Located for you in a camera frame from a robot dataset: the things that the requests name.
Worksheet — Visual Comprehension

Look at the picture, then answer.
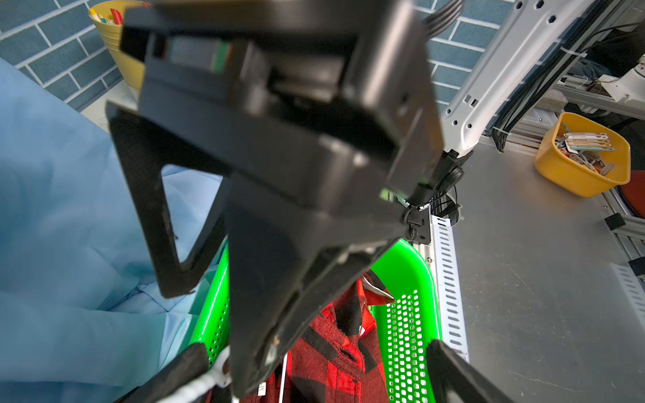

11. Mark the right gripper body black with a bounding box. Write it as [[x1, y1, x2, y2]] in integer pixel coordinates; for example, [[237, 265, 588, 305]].
[[121, 1, 443, 221]]

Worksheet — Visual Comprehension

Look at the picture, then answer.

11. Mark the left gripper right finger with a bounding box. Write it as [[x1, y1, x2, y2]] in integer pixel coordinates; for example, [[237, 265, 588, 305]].
[[426, 339, 513, 403]]

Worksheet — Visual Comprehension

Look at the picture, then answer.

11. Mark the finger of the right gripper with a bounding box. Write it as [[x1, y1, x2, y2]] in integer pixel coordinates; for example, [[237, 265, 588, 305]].
[[106, 102, 230, 298], [224, 176, 403, 398]]

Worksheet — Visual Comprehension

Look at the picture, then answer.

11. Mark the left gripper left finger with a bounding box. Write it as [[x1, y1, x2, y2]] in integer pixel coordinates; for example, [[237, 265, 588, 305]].
[[117, 343, 210, 402]]

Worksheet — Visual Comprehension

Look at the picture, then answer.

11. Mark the light blue shirt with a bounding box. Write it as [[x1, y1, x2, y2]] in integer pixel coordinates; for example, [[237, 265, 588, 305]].
[[1, 63, 208, 402]]

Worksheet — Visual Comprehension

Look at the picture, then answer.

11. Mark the red black plaid shirt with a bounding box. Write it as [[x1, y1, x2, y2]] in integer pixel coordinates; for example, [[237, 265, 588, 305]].
[[240, 270, 395, 402]]

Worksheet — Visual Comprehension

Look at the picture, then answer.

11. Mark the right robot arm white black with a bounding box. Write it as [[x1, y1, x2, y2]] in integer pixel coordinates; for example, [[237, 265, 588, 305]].
[[107, 1, 644, 402]]

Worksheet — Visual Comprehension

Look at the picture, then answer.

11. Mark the green plastic basket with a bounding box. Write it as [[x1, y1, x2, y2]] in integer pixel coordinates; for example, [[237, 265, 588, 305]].
[[187, 238, 443, 403]]

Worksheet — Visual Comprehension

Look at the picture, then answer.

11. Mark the yellow pen cup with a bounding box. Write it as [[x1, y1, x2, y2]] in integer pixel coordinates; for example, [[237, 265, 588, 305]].
[[88, 1, 149, 99]]

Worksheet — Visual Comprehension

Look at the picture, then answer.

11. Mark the yellow parts bin outside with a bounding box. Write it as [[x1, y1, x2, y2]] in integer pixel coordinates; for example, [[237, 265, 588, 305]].
[[534, 113, 631, 197]]

